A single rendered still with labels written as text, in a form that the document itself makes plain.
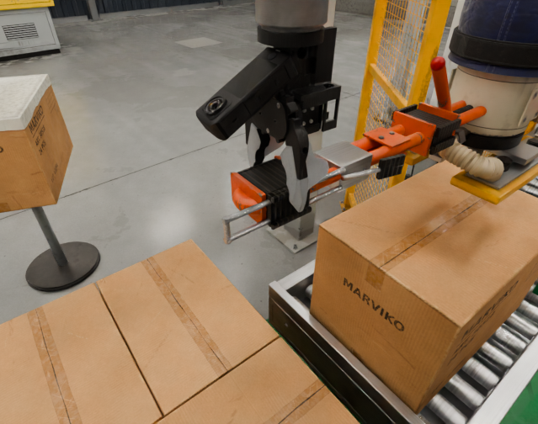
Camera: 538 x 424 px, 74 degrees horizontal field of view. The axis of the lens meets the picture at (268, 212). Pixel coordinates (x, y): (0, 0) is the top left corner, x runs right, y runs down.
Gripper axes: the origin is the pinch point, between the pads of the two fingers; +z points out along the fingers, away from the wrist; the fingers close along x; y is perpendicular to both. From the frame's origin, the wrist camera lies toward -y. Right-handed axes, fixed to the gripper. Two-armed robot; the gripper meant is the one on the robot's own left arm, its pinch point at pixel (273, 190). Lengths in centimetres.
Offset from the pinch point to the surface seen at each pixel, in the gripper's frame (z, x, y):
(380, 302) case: 42, -3, 30
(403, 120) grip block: -1.5, 2.7, 31.1
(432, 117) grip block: -1.3, 0.9, 37.1
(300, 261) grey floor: 128, 82, 82
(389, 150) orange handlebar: -0.4, -1.9, 21.8
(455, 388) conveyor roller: 74, -23, 48
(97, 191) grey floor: 129, 234, 3
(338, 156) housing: -1.3, 0.0, 12.3
